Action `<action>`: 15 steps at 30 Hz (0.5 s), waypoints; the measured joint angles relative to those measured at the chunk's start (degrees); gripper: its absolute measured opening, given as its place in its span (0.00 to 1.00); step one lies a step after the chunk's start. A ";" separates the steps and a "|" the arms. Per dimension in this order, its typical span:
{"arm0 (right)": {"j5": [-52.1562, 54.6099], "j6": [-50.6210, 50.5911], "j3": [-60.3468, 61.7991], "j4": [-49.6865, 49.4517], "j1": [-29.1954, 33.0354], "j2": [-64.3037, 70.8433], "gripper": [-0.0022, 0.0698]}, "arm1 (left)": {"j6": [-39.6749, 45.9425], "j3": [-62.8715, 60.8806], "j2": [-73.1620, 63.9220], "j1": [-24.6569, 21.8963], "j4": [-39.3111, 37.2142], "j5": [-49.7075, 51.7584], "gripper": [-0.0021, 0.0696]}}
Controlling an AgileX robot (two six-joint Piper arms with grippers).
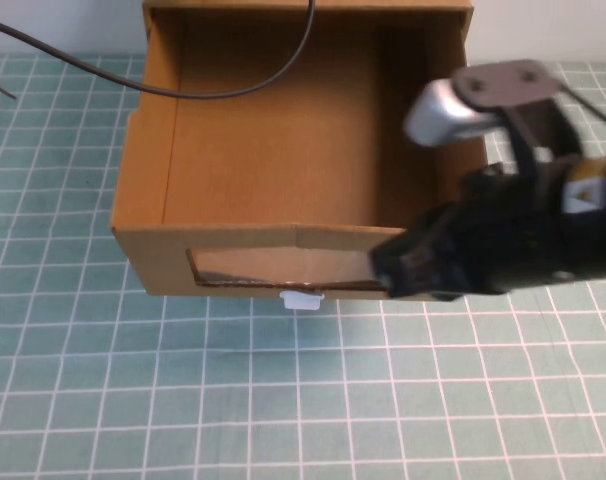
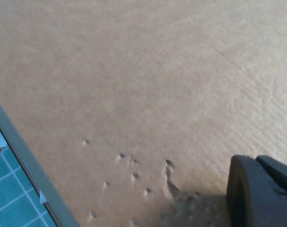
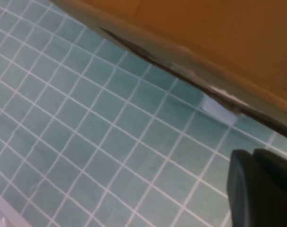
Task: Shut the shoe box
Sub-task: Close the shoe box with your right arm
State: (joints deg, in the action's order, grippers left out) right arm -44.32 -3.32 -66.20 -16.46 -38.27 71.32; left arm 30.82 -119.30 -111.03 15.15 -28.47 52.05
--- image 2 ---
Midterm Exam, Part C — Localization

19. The cardboard drawer with torn window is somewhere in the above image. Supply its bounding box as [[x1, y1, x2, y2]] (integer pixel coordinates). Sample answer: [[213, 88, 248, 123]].
[[0, 0, 287, 227]]

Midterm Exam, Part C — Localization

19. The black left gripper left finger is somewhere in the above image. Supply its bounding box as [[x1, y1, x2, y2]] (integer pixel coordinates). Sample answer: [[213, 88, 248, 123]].
[[225, 154, 287, 227]]

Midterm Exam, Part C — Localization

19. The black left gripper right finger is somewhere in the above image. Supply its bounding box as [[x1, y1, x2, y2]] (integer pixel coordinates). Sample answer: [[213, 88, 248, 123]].
[[256, 155, 287, 198]]

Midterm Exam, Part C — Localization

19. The green grid tablecloth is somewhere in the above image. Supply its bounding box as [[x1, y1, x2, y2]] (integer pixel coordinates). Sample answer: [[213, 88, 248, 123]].
[[0, 113, 62, 227]]

